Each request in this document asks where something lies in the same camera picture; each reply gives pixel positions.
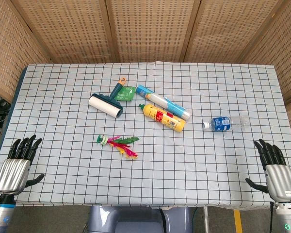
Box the green sachet packet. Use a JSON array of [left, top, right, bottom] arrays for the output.
[[114, 85, 137, 102]]

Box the yellow bottle with green cap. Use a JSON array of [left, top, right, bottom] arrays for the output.
[[138, 103, 186, 133]]

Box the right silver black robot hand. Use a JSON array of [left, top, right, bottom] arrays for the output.
[[245, 139, 291, 202]]

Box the colourful feather shuttlecock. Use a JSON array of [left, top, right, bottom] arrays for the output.
[[97, 135, 140, 160]]

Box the metal table leg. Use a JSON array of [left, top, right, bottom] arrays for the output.
[[203, 206, 210, 233]]

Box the lint roller with teal handle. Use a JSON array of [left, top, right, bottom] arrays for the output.
[[88, 77, 127, 119]]

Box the grey robot torso base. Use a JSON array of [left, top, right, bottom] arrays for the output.
[[87, 205, 193, 233]]

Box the clear water bottle blue label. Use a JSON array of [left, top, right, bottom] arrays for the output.
[[202, 115, 250, 133]]

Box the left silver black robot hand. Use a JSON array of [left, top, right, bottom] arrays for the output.
[[0, 134, 45, 196]]

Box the checkered grid tablecloth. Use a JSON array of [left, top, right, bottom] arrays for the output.
[[0, 61, 291, 211]]

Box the wooden lattice folding screen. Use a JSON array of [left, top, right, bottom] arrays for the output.
[[0, 0, 291, 161]]

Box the blue white packaged tube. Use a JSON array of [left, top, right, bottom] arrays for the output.
[[135, 84, 192, 121]]

